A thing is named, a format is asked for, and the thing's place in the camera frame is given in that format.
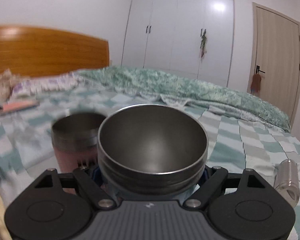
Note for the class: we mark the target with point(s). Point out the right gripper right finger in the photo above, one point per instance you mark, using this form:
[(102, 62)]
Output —
[(212, 187)]

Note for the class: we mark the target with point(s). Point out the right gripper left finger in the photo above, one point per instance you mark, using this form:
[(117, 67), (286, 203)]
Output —
[(90, 190)]

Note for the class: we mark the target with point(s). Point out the blue cartoon sticker cup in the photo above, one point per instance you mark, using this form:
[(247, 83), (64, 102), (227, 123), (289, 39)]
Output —
[(151, 152)]

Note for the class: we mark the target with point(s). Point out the pink cup with black text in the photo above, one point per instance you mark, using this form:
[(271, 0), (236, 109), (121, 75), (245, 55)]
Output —
[(74, 140)]

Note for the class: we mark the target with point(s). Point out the green floral duvet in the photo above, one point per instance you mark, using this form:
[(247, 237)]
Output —
[(155, 85)]

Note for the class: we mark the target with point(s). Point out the purple floral pillow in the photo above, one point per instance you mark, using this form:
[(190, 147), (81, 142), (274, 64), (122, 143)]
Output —
[(39, 85)]

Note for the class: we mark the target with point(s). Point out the beige crumpled cloth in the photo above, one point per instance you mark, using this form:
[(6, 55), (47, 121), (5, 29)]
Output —
[(7, 82)]

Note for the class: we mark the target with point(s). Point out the hanging plant ornament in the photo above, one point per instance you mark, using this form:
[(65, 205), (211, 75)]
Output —
[(203, 44)]

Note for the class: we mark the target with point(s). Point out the beige wooden door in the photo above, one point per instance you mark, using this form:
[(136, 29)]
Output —
[(276, 49)]

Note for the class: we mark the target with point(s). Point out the wooden headboard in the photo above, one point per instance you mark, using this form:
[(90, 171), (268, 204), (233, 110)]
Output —
[(33, 51)]

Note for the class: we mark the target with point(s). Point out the white wardrobe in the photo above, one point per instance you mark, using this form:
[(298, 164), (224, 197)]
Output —
[(166, 35)]

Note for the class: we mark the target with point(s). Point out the brown toy on door handle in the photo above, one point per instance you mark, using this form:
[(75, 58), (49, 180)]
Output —
[(255, 86)]

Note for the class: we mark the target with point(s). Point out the black door handle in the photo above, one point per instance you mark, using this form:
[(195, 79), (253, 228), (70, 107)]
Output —
[(257, 71)]

